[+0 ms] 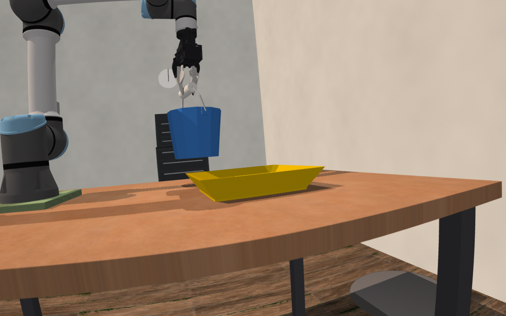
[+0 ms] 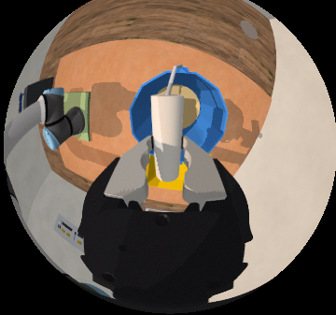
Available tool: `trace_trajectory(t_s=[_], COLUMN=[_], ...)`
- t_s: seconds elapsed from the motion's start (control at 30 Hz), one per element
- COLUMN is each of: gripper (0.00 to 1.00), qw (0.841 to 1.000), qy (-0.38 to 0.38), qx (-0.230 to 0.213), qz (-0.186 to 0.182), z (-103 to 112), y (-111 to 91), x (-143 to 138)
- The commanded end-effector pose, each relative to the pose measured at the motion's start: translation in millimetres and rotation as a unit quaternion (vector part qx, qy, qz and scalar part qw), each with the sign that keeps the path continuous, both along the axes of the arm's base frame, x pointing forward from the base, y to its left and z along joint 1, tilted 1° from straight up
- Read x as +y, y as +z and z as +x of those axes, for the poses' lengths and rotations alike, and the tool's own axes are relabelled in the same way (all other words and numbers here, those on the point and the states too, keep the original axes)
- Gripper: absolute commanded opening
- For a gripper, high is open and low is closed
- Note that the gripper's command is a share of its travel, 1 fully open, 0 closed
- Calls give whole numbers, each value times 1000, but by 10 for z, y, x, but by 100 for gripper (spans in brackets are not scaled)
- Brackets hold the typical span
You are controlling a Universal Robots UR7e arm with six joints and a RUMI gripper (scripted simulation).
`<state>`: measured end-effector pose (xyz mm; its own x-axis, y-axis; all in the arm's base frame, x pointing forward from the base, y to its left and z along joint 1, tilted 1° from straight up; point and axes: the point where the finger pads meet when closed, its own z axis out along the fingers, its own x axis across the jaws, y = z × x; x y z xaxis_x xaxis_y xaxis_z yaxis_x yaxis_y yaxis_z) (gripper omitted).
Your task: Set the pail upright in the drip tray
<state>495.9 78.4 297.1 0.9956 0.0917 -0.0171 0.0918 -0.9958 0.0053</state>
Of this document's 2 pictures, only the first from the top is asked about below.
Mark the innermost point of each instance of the blue bucket with grey wire handle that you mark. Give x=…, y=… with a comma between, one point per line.
x=195, y=131

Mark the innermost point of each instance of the yellow square tray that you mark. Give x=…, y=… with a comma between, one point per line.
x=231, y=184

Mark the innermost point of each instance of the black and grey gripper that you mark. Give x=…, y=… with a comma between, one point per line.
x=188, y=54

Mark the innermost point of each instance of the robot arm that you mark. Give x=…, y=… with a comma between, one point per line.
x=29, y=142

